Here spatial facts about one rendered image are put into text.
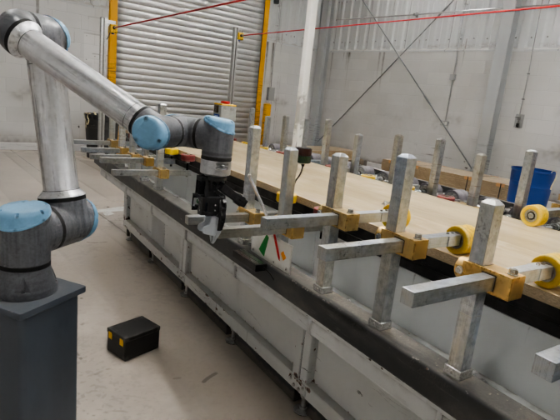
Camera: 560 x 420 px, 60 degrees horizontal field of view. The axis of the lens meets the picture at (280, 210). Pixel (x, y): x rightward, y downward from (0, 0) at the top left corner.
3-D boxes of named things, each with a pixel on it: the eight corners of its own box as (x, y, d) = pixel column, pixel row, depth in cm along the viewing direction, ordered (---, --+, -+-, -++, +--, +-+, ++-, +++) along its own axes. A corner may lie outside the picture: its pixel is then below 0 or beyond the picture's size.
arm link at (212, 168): (222, 157, 149) (237, 162, 141) (222, 173, 150) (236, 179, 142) (196, 156, 144) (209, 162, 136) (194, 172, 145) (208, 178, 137)
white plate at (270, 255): (288, 275, 161) (292, 246, 159) (250, 250, 182) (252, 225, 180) (289, 274, 161) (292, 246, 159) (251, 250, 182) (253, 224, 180)
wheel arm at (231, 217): (187, 227, 169) (188, 216, 168) (184, 225, 172) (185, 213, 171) (290, 221, 193) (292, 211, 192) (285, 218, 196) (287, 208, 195)
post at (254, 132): (242, 250, 189) (253, 126, 178) (237, 247, 192) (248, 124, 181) (250, 249, 191) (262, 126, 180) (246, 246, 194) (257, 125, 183)
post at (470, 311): (452, 407, 110) (496, 201, 99) (440, 399, 112) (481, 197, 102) (462, 403, 112) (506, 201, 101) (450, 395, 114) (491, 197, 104)
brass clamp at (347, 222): (342, 232, 137) (345, 214, 136) (314, 219, 148) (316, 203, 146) (359, 230, 140) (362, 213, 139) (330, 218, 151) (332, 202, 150)
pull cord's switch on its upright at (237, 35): (227, 157, 430) (238, 27, 405) (221, 155, 441) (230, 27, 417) (236, 157, 434) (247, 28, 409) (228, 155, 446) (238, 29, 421)
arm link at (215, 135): (211, 114, 146) (241, 118, 144) (207, 156, 149) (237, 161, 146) (196, 114, 138) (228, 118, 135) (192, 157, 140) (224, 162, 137)
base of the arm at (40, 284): (22, 307, 141) (21, 275, 139) (-26, 292, 147) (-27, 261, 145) (71, 287, 158) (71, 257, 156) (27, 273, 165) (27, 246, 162)
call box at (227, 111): (219, 122, 197) (221, 103, 195) (212, 121, 203) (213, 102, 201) (235, 123, 201) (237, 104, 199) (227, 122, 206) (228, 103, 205)
